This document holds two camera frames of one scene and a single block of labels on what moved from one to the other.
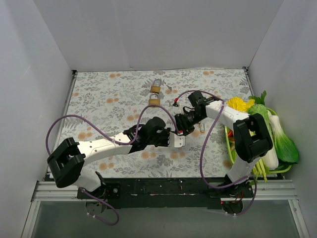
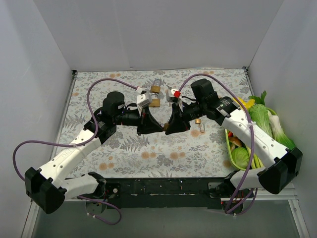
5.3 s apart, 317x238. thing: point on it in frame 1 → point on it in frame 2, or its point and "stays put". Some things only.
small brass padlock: (202, 127) stays put
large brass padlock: (154, 101) stays put
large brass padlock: (156, 89) stays put
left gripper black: (166, 137) → (142, 121)
